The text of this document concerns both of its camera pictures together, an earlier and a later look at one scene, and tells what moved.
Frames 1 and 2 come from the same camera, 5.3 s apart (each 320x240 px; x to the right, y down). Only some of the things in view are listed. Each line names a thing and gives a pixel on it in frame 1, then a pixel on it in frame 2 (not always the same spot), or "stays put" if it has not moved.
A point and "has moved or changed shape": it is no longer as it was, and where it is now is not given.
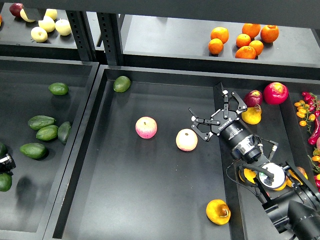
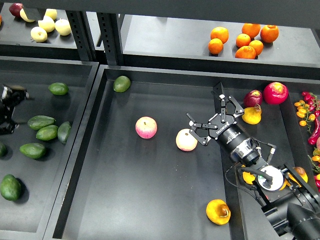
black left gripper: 7,163 to 10,95
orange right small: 257,45 stays put
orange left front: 215,46 stays put
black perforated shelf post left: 82,33 stays put
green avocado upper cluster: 38,122 stays put
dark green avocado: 6,182 has moved or changed shape
